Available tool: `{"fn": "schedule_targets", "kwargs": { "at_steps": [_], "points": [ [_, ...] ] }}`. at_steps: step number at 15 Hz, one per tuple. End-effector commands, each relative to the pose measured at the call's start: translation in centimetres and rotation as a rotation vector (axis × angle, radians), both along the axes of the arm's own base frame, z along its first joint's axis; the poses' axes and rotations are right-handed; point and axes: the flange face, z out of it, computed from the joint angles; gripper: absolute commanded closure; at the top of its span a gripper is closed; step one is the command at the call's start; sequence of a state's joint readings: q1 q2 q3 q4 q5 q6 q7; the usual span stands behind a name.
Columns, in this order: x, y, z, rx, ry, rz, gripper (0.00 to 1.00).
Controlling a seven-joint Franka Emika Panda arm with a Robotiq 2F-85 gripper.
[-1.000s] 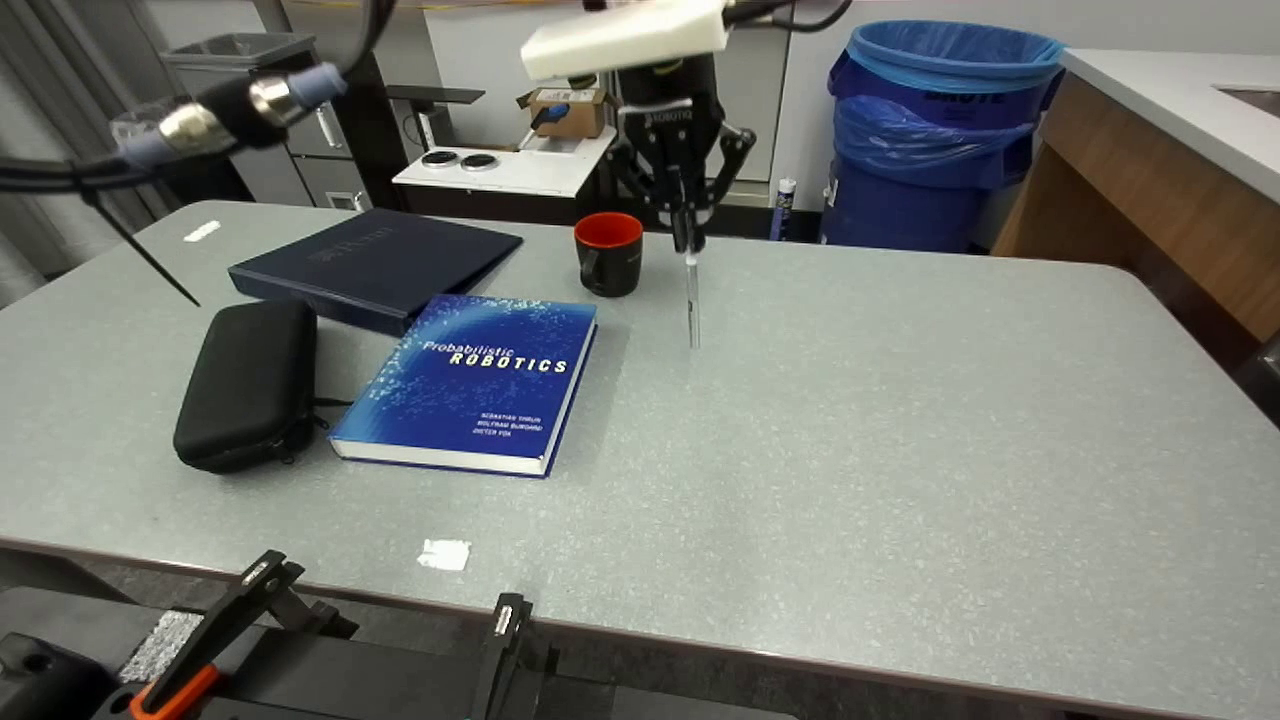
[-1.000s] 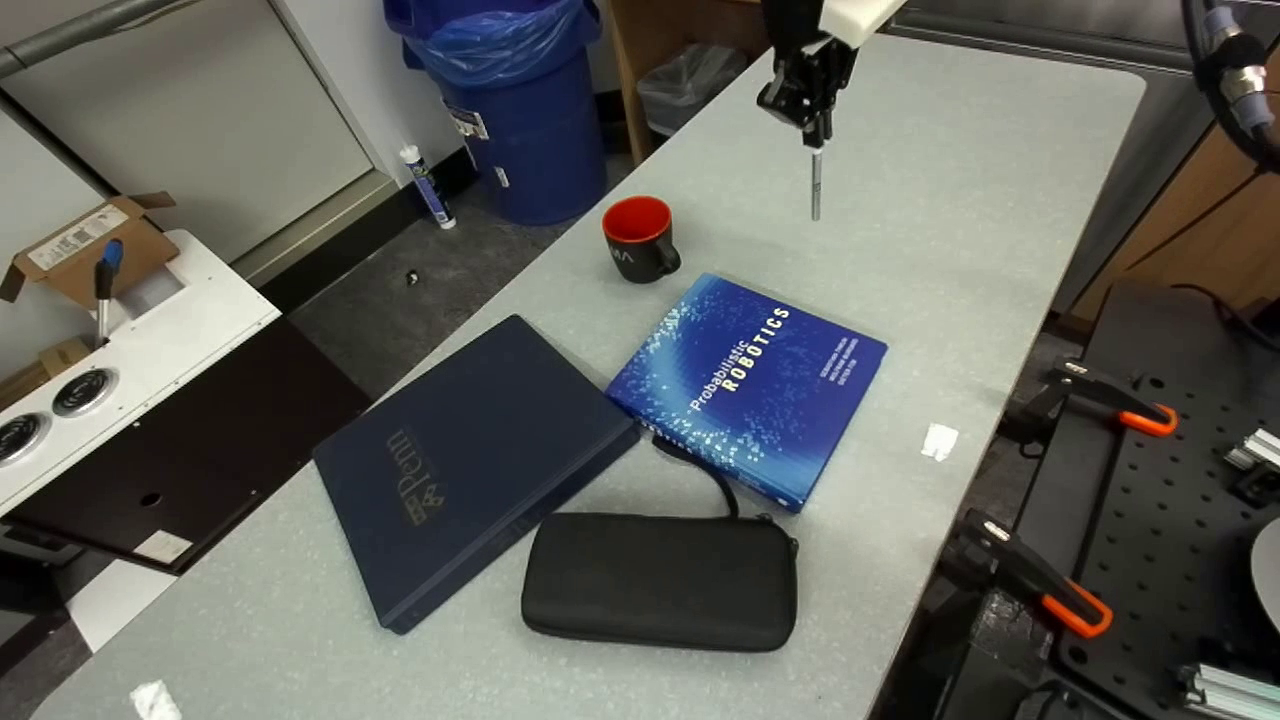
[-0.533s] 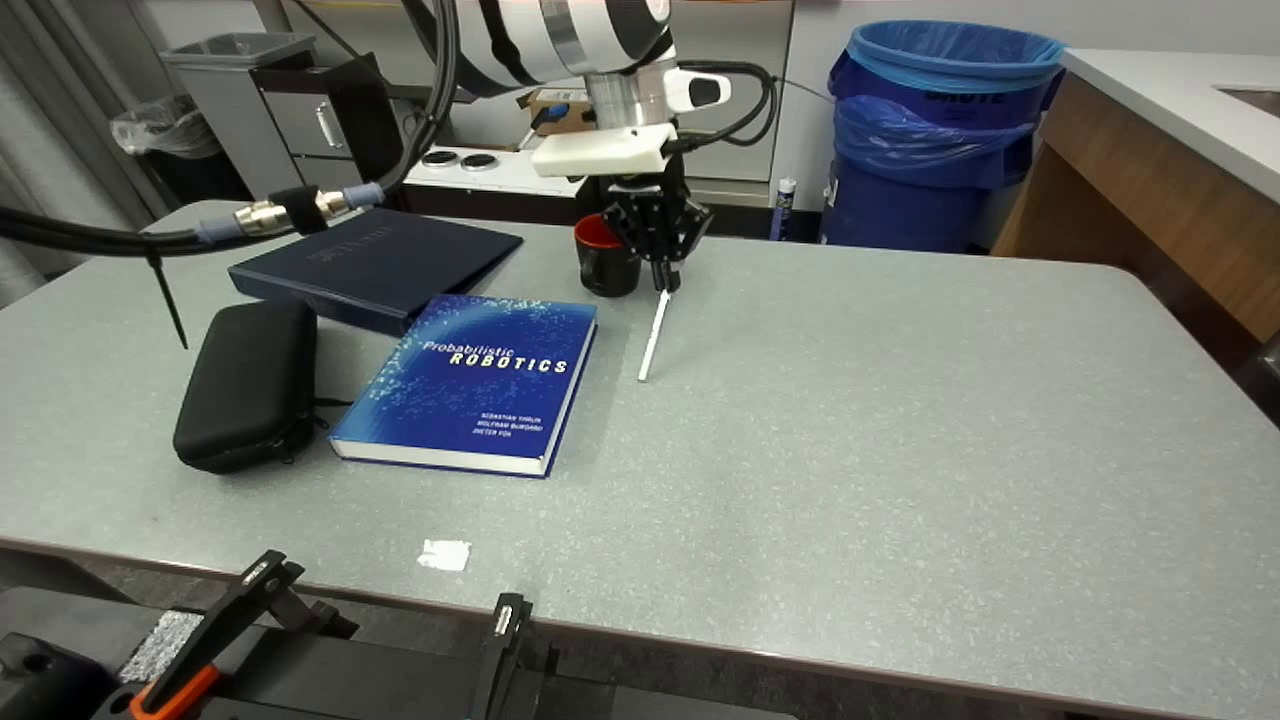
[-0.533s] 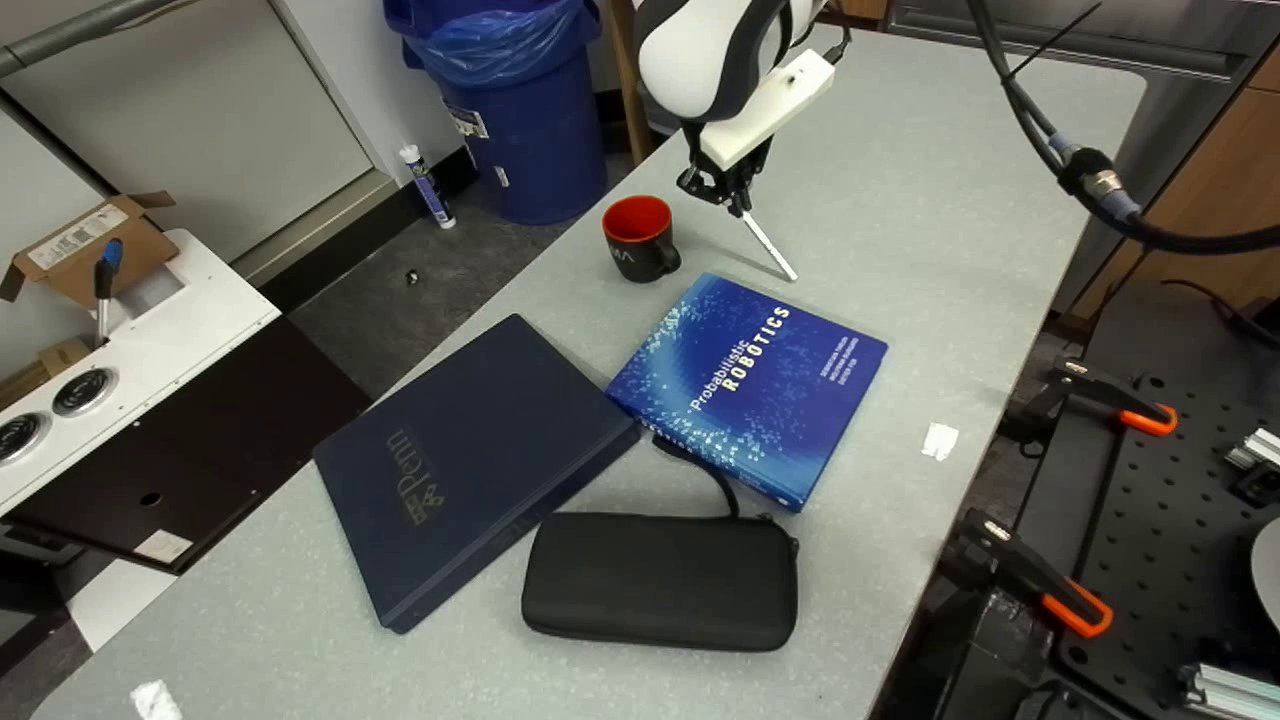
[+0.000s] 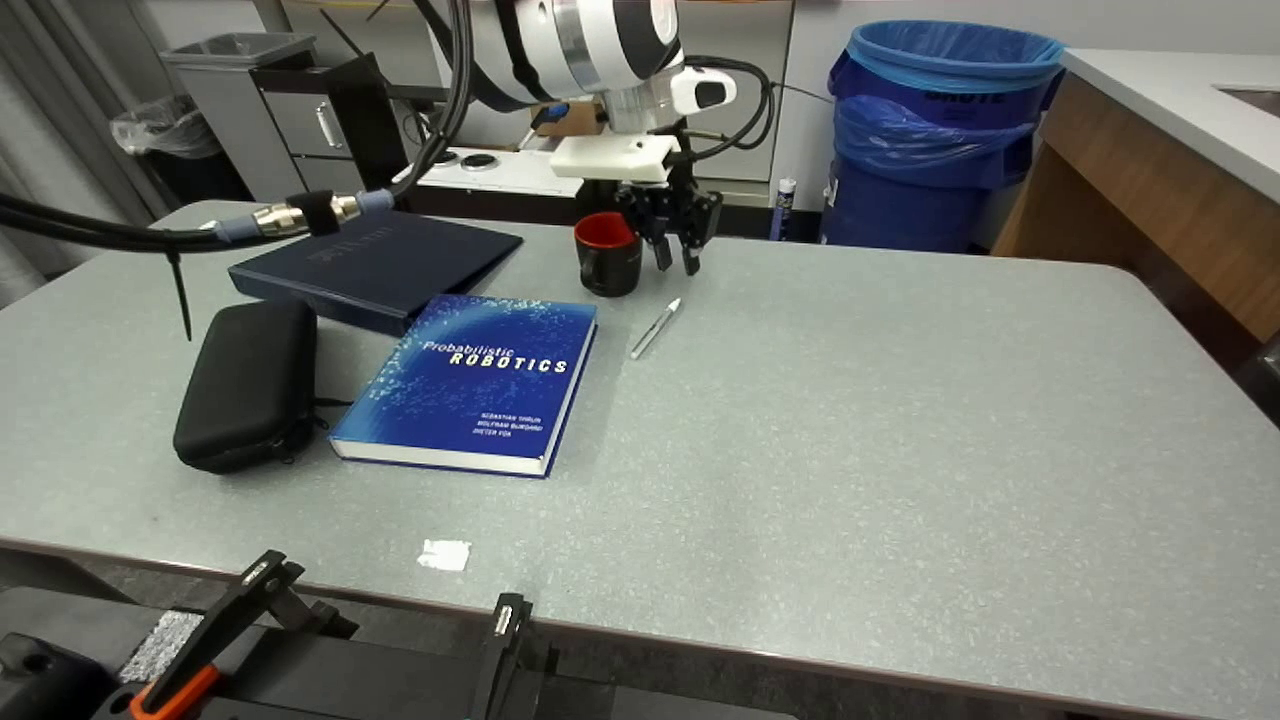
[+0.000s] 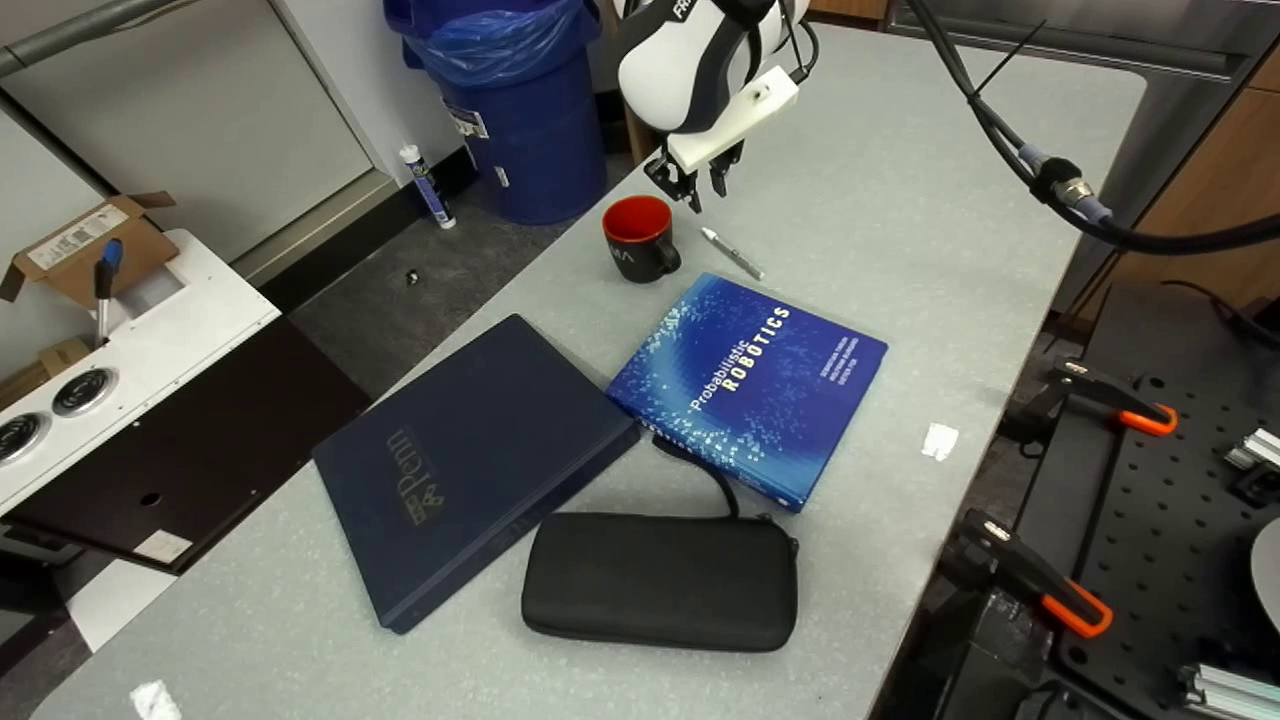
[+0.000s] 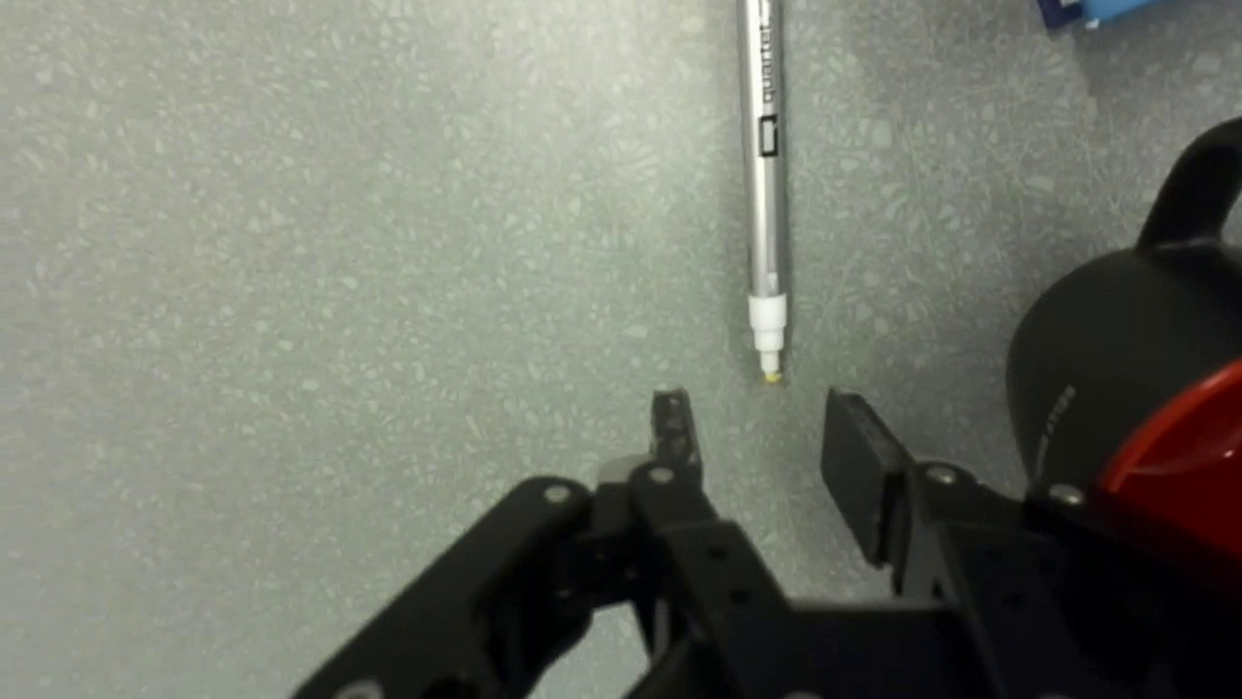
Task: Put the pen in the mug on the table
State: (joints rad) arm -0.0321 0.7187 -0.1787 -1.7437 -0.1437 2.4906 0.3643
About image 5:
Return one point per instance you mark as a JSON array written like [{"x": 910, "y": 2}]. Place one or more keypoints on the bin with clear bag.
[{"x": 155, "y": 140}]

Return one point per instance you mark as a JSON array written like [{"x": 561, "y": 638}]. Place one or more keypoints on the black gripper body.
[{"x": 674, "y": 203}]

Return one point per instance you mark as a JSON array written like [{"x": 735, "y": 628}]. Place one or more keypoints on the black metal table clamp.
[{"x": 514, "y": 647}]

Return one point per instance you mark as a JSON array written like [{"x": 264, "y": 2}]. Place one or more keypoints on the wooden counter grey top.
[{"x": 1161, "y": 175}]

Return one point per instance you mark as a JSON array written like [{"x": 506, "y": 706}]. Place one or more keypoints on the blue trash bin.
[{"x": 935, "y": 135}]

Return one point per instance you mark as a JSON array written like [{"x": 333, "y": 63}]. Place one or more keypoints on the blue Probabilistic Robotics book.
[{"x": 464, "y": 381}]

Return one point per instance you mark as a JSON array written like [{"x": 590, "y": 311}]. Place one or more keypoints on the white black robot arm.
[{"x": 592, "y": 40}]

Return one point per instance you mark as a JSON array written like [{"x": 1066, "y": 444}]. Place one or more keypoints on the white tape piece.
[{"x": 440, "y": 557}]

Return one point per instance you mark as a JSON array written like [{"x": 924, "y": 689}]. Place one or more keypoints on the grey drawer cabinet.
[{"x": 295, "y": 120}]

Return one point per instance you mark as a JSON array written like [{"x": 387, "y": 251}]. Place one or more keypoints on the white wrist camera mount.
[{"x": 610, "y": 159}]

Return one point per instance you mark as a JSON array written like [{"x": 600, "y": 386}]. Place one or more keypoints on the silver pen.
[{"x": 656, "y": 328}]

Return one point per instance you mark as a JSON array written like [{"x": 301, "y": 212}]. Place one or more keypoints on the red and black mug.
[{"x": 610, "y": 253}]

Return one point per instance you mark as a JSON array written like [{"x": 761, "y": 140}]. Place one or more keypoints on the black zippered hard case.
[{"x": 244, "y": 386}]

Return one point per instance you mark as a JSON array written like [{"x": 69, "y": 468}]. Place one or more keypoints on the navy blue hardcover book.
[{"x": 381, "y": 264}]

